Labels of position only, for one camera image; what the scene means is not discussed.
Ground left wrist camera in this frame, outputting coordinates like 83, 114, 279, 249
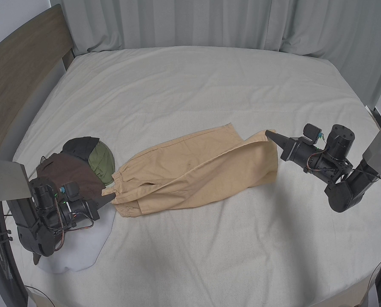
60, 182, 81, 201

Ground olive green garment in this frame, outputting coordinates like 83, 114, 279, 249
89, 140, 116, 186

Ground brown garment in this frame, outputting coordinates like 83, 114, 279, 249
31, 152, 106, 265

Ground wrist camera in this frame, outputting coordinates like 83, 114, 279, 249
301, 123, 323, 145
60, 182, 81, 201

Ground black cable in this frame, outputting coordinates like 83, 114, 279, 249
371, 261, 381, 303
26, 286, 53, 303

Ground black garment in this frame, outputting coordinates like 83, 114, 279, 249
63, 136, 100, 161

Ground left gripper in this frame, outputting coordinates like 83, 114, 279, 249
66, 198, 101, 223

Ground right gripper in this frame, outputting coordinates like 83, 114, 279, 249
282, 138, 322, 172

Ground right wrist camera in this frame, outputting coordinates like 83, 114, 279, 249
301, 123, 323, 145

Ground bed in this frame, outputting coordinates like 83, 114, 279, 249
0, 3, 381, 307

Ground tan shorts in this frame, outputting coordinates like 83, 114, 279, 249
102, 123, 279, 217

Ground grey-green curtain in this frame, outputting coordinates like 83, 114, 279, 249
48, 0, 285, 53
267, 0, 381, 109

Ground white garment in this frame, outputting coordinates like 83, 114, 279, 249
37, 214, 121, 274

